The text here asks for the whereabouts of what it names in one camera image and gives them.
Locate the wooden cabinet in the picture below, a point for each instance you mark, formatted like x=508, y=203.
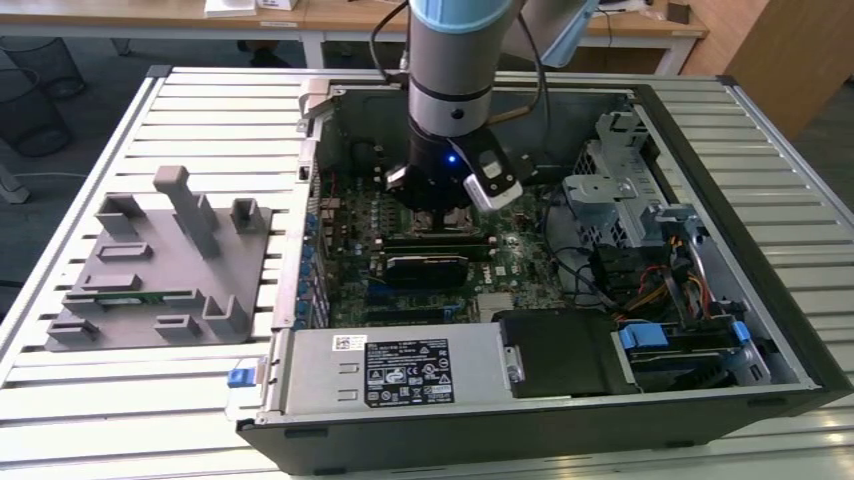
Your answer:
x=788, y=60

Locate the wooden desk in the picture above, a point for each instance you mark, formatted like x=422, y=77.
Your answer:
x=167, y=22

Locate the green motherboard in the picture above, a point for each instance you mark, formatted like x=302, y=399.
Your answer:
x=528, y=250

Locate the white furniture leg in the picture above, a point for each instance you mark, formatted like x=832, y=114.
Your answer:
x=14, y=185

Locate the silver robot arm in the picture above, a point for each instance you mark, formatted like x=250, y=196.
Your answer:
x=448, y=75

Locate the small white wrist camera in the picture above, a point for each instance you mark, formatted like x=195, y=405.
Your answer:
x=396, y=177

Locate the blue disk carrier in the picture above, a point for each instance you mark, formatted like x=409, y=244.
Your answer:
x=642, y=341

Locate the black disk drive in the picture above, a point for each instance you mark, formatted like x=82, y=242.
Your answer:
x=674, y=367

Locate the black graphics card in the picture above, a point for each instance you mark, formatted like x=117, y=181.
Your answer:
x=428, y=272

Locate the metal drive cage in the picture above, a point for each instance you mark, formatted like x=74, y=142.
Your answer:
x=594, y=200

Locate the blue case latch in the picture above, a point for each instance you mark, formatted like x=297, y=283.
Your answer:
x=241, y=378

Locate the black PC case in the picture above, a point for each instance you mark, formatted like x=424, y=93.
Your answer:
x=468, y=440

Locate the black fan shroud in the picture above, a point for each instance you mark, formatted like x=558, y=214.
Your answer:
x=568, y=350

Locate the grey parts rack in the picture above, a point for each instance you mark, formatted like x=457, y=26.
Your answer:
x=167, y=265

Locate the blue plastic clip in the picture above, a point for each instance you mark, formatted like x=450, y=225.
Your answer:
x=740, y=334

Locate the CPU socket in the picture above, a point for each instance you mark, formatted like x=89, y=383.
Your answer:
x=441, y=233

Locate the white box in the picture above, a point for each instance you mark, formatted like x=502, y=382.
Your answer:
x=277, y=3
x=230, y=6

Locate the black expansion slot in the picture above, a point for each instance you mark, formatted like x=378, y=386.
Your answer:
x=401, y=315

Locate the silver power supply unit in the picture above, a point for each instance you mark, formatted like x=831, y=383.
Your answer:
x=321, y=370

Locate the silver chipset heat sink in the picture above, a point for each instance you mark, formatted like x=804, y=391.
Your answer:
x=497, y=302

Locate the green RAM stick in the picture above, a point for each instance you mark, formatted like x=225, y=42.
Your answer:
x=121, y=299

